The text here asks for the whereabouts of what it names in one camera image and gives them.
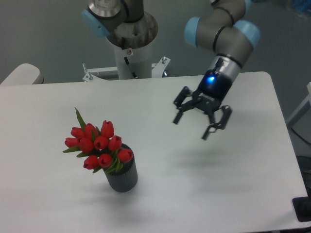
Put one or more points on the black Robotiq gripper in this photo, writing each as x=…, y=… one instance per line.
x=208, y=97

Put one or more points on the red tulip bouquet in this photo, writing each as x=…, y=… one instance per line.
x=100, y=147

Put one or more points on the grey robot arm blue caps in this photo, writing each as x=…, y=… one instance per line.
x=224, y=31

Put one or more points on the dark grey ribbed vase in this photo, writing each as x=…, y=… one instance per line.
x=121, y=177

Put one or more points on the white furniture leg right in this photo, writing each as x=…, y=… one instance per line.
x=300, y=110

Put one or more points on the black device at table edge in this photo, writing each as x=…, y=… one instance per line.
x=302, y=207

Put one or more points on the beige chair back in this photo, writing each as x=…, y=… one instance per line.
x=24, y=74

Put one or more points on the white metal base frame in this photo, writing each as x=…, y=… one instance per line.
x=154, y=70

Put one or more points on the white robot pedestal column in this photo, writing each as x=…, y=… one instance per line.
x=133, y=42

